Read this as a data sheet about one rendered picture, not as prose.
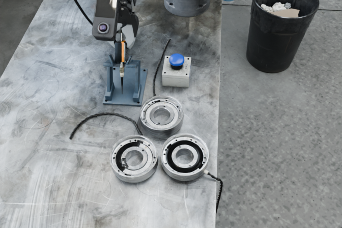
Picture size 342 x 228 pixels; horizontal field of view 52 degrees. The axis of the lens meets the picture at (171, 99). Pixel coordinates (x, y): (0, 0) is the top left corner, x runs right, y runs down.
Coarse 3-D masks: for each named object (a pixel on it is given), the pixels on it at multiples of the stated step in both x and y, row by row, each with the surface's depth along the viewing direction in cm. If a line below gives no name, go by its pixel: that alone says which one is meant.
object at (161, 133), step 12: (156, 96) 86; (168, 96) 85; (144, 108) 85; (156, 108) 85; (168, 108) 85; (180, 108) 84; (144, 120) 82; (156, 120) 82; (168, 120) 82; (180, 120) 81; (156, 132) 80; (168, 132) 81
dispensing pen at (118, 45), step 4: (120, 28) 83; (120, 32) 83; (120, 36) 84; (120, 40) 84; (116, 44) 83; (120, 44) 83; (116, 48) 83; (120, 48) 83; (116, 52) 83; (120, 52) 83; (116, 56) 84; (120, 56) 84; (116, 60) 84; (120, 60) 84; (120, 64) 86; (124, 64) 86; (120, 68) 86; (124, 68) 87; (120, 72) 86; (120, 76) 87
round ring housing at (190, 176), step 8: (176, 136) 79; (184, 136) 79; (192, 136) 79; (168, 144) 78; (200, 144) 78; (176, 152) 77; (184, 152) 79; (192, 152) 77; (208, 152) 76; (176, 160) 76; (192, 160) 76; (208, 160) 76; (168, 168) 73; (176, 176) 73; (184, 176) 72; (192, 176) 73
